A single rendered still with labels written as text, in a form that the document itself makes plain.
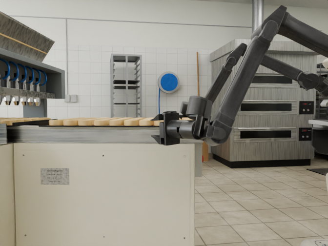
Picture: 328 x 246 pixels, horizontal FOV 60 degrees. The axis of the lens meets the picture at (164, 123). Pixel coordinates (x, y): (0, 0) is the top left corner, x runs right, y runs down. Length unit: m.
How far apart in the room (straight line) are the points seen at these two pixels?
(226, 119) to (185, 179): 0.33
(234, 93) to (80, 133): 0.59
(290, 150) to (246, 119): 0.93
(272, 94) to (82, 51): 3.35
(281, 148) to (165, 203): 4.10
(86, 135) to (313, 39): 0.86
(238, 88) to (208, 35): 4.86
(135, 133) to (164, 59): 4.42
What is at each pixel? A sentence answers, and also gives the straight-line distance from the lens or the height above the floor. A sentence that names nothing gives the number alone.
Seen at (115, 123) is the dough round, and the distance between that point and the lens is 1.06.
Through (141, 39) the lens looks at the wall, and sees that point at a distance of 5.46.
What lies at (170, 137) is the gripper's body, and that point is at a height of 0.87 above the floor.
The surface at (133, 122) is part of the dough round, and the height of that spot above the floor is 0.91.
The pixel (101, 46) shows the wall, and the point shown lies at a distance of 5.42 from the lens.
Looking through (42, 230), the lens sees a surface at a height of 0.50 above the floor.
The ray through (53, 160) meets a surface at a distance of 1.16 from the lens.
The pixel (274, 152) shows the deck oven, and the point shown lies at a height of 0.25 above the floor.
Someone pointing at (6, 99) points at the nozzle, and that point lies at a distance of 1.30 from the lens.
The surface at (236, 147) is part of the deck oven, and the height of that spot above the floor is 0.35.
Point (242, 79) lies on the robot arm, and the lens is 0.91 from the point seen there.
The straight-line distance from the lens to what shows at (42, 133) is 1.18.
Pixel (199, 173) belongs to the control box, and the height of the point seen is 0.72.
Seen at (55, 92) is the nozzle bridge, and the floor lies 1.06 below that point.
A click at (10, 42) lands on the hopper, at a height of 1.24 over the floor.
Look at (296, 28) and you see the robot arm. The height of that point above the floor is 1.23.
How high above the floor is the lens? 0.97
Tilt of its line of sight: 3 degrees down
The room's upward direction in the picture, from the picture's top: straight up
